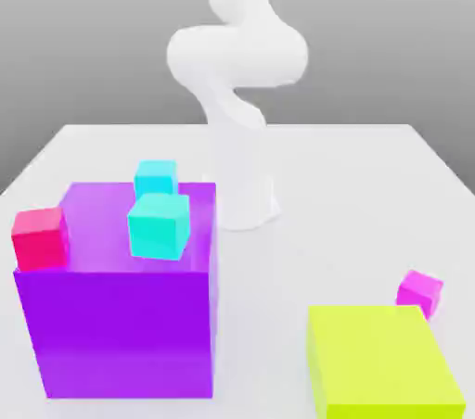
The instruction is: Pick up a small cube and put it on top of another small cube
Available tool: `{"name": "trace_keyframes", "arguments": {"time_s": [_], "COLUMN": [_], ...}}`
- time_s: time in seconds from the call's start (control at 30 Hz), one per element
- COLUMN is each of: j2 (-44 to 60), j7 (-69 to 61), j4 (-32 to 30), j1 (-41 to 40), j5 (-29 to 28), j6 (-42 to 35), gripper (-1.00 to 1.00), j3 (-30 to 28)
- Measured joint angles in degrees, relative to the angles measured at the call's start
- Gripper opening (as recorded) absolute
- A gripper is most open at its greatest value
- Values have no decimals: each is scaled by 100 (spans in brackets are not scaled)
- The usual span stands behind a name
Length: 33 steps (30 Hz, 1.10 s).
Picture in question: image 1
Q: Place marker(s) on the small turquoise cube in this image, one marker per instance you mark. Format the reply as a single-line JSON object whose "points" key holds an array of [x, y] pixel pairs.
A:
{"points": [[157, 228]]}

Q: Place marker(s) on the large yellow box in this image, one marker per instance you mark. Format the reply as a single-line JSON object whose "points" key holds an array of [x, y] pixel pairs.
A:
{"points": [[378, 359]]}

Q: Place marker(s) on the small light blue cube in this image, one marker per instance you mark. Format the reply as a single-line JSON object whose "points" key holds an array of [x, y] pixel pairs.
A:
{"points": [[154, 174]]}

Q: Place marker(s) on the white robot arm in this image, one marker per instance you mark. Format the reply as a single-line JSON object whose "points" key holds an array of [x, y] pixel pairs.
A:
{"points": [[237, 55]]}

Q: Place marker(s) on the large purple box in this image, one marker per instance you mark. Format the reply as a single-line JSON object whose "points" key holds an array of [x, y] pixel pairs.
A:
{"points": [[118, 330]]}

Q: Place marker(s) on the small magenta cube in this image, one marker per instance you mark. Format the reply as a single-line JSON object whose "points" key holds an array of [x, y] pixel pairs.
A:
{"points": [[419, 291]]}

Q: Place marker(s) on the small red cube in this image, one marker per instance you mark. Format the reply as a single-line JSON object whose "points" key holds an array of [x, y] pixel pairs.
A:
{"points": [[39, 241]]}

